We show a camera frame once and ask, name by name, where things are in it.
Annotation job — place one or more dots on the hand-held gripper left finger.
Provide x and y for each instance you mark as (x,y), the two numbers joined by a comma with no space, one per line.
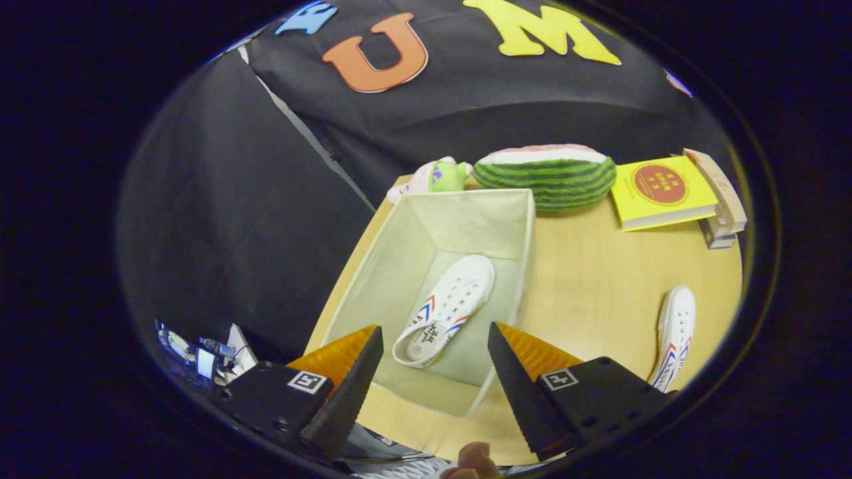
(346,399)

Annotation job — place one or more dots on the pink and green plush toy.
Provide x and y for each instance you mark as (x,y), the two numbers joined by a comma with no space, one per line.
(442,176)

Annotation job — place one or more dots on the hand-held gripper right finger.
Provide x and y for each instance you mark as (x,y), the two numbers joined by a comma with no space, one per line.
(522,399)

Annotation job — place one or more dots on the white canvas shoe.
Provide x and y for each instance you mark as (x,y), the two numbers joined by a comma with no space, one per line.
(677,326)
(452,296)

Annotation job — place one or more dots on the watermelon slice plush toy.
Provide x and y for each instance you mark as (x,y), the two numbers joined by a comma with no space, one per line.
(546,179)

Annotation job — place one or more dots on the yellow book with red circle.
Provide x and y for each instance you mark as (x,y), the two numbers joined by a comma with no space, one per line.
(659,193)

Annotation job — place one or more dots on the beige fabric storage box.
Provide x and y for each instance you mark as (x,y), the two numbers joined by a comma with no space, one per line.
(399,266)

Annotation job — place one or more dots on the tan cover book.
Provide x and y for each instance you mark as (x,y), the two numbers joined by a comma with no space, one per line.
(722,189)

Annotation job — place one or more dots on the white book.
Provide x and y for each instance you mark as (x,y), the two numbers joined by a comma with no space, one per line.
(717,236)

